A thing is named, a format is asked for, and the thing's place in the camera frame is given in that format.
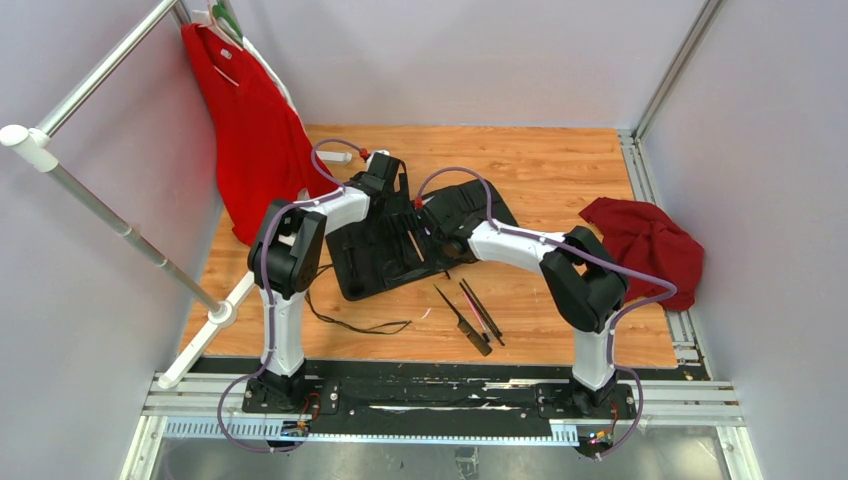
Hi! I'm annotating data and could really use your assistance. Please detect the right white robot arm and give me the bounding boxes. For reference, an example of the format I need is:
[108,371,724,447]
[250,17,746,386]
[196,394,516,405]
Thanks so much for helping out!
[414,195,629,417]

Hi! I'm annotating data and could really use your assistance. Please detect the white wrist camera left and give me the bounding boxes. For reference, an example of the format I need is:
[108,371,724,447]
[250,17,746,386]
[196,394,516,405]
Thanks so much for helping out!
[359,149,390,162]

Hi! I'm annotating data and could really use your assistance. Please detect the metal clothes rack pole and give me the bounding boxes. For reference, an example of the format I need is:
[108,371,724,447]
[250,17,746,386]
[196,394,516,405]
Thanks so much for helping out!
[1,1,221,390]

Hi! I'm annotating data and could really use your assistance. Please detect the black comb brush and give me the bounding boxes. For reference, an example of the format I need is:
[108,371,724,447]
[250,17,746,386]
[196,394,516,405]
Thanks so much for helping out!
[434,286,492,357]

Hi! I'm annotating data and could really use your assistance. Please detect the red hanging shirt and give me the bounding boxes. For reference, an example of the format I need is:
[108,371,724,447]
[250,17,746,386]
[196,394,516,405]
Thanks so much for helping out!
[181,24,336,245]

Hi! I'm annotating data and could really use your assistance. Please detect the black angled brush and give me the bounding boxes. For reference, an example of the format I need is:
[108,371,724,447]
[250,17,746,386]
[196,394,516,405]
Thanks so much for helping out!
[459,278,505,346]

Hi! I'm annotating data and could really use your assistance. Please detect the dark red crumpled cloth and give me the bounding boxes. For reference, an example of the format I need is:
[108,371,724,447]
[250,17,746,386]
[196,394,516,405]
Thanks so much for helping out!
[579,197,705,311]

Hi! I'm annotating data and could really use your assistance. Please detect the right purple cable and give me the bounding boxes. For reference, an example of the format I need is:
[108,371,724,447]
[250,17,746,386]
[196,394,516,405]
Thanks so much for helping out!
[413,166,678,458]

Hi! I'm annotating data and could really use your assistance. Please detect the pink handled makeup brush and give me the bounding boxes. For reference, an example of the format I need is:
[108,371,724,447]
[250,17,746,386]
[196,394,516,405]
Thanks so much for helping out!
[463,292,491,343]

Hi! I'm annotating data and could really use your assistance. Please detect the green white hangers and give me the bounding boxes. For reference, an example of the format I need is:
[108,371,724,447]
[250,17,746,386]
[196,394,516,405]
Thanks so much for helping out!
[189,1,244,50]

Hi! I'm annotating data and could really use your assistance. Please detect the black tie cord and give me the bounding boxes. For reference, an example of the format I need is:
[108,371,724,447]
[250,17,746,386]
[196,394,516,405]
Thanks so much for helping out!
[305,291,413,337]

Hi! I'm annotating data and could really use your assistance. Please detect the black makeup brush roll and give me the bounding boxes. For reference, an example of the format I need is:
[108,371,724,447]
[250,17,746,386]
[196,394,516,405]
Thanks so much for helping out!
[326,180,487,301]

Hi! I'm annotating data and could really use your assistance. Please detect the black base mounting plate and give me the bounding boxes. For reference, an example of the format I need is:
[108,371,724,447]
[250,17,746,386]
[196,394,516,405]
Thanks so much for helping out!
[241,360,637,438]

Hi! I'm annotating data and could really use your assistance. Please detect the aluminium frame post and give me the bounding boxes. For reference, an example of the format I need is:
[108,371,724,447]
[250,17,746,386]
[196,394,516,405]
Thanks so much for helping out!
[632,0,725,143]

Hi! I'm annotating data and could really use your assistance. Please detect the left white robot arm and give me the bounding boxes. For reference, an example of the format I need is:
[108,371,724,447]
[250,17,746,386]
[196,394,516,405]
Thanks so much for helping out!
[248,150,408,413]

